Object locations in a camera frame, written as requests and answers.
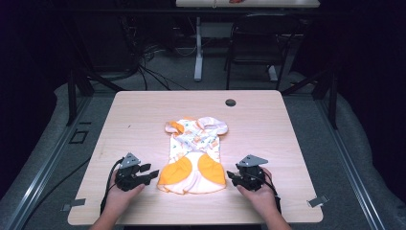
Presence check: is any grey tape strip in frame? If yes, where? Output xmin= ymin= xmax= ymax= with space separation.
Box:
xmin=61 ymin=197 xmax=87 ymax=212
xmin=306 ymin=195 xmax=330 ymax=208

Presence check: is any bundle of black cables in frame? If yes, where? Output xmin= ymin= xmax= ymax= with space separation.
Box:
xmin=135 ymin=42 xmax=190 ymax=92

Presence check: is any orange and white baby romper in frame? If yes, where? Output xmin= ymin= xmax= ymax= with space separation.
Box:
xmin=156 ymin=116 xmax=230 ymax=196

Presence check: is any person's right hand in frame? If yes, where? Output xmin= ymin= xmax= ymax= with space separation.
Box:
xmin=236 ymin=167 xmax=280 ymax=217

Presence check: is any aluminium floor rail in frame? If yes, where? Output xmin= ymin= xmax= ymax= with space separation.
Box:
xmin=315 ymin=99 xmax=386 ymax=230
xmin=5 ymin=95 xmax=94 ymax=230

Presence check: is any white desk leg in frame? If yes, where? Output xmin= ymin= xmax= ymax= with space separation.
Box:
xmin=193 ymin=16 xmax=205 ymax=82

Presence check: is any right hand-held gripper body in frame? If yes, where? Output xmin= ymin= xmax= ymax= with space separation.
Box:
xmin=235 ymin=154 xmax=269 ymax=193

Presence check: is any person's left hand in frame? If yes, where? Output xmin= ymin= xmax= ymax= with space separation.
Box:
xmin=102 ymin=172 xmax=147 ymax=213

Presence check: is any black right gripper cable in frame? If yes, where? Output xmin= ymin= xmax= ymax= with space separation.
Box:
xmin=259 ymin=171 xmax=282 ymax=215

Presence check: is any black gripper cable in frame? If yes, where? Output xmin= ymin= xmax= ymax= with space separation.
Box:
xmin=259 ymin=171 xmax=282 ymax=215
xmin=100 ymin=157 xmax=125 ymax=216

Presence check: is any black metal frame stand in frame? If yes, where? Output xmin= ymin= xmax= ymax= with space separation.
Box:
xmin=281 ymin=61 xmax=339 ymax=130
xmin=66 ymin=60 xmax=124 ymax=127

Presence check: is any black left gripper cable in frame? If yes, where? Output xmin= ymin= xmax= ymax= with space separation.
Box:
xmin=100 ymin=157 xmax=125 ymax=216

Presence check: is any black folding chair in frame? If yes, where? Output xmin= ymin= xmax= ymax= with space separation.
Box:
xmin=224 ymin=13 xmax=304 ymax=91

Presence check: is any black floor cable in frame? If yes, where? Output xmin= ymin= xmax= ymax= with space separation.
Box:
xmin=22 ymin=156 xmax=93 ymax=230

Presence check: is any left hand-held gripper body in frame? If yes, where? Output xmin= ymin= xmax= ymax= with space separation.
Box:
xmin=114 ymin=152 xmax=151 ymax=193

